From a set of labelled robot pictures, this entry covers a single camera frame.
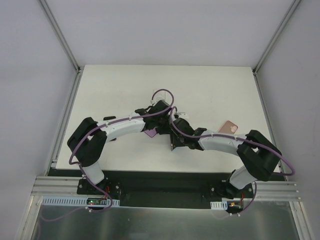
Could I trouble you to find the purple phone black screen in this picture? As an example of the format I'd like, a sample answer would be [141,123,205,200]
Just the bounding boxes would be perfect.
[144,128,157,138]

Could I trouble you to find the white cable duct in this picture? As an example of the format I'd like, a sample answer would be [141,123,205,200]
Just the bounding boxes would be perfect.
[210,200,228,211]
[42,196,120,208]

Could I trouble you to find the right aluminium corner post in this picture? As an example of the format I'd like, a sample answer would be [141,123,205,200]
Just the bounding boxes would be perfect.
[251,0,305,76]

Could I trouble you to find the left aluminium corner post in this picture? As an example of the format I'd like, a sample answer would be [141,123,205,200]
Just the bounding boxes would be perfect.
[37,0,85,75]

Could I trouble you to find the clear purple phone case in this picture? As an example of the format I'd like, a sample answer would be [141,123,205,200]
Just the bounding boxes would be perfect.
[151,89,167,101]

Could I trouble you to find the aluminium corner post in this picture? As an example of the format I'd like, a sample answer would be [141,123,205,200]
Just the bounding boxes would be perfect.
[37,0,85,75]
[251,0,305,76]

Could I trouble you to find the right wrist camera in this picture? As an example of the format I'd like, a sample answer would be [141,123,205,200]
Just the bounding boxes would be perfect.
[173,112,189,119]

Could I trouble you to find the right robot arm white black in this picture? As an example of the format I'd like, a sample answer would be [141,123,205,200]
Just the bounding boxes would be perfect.
[170,117,282,199]

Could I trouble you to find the pink phone case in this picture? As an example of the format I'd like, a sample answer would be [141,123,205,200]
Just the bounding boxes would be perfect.
[218,120,239,135]

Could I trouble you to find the right white cable duct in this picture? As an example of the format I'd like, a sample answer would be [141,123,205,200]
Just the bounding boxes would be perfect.
[210,200,228,211]

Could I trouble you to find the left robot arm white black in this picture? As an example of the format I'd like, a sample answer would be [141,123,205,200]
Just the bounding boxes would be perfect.
[67,100,173,195]

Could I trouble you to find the left white cable duct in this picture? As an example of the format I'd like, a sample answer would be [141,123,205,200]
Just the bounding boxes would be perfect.
[42,196,120,208]

